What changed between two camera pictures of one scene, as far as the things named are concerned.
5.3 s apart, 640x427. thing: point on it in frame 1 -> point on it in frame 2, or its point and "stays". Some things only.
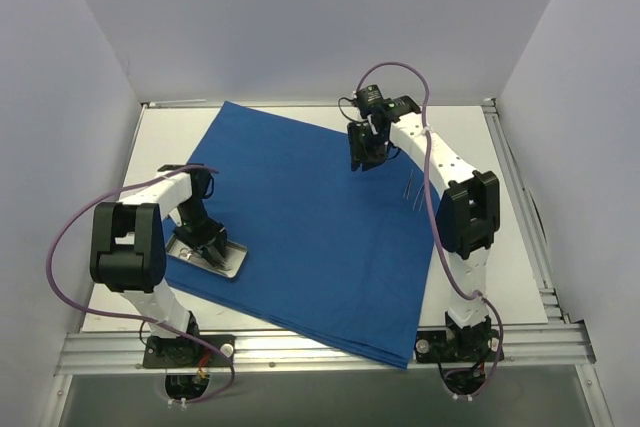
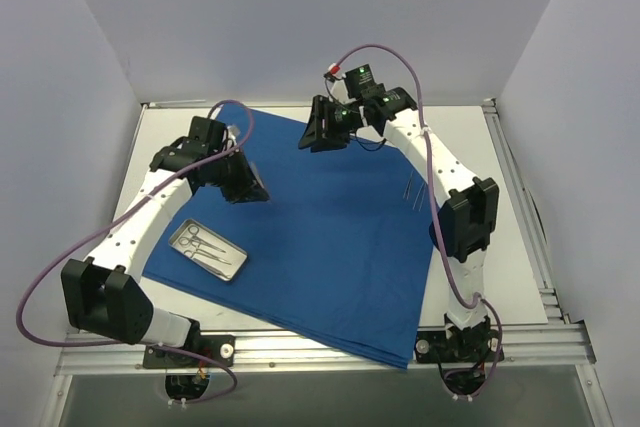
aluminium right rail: x=522 y=211 stays
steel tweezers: x=409 y=186 stays
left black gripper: x=201 y=235 -> x=242 y=179
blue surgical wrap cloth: x=342 y=252 stays
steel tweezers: x=417 y=196 stays
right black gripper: x=366 y=153 -> x=323 y=122
